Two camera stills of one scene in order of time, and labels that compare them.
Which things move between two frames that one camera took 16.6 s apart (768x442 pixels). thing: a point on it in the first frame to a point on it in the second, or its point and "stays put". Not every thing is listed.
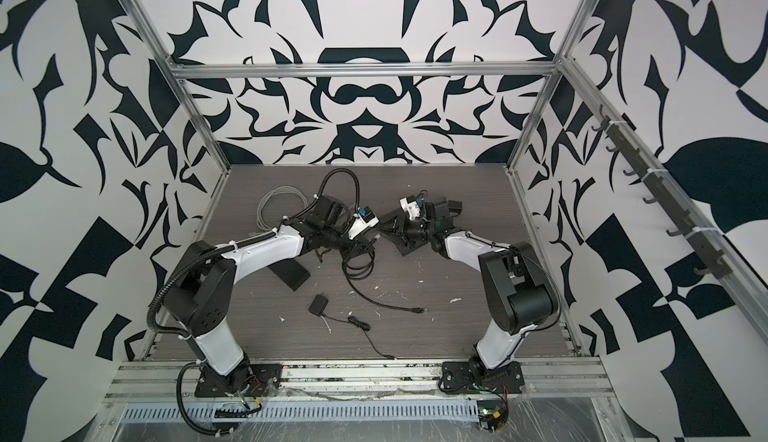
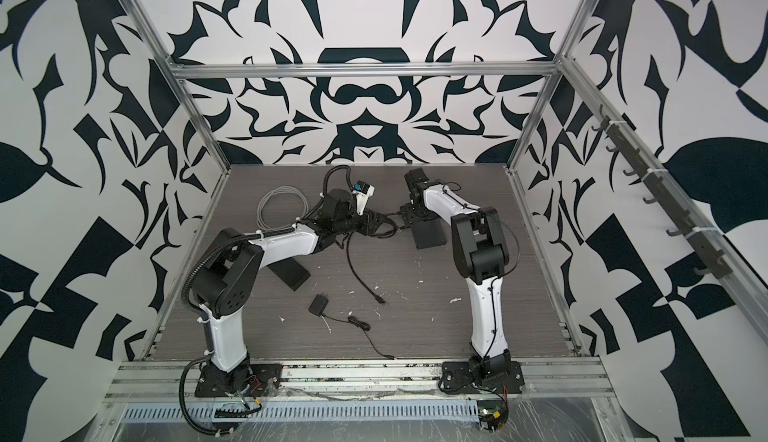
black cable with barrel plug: [359, 265] to [380, 237]
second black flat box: [291, 271] stays put
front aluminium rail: [175, 380] stays put
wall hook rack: [709, 257] stays put
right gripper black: [406, 233] to [410, 215]
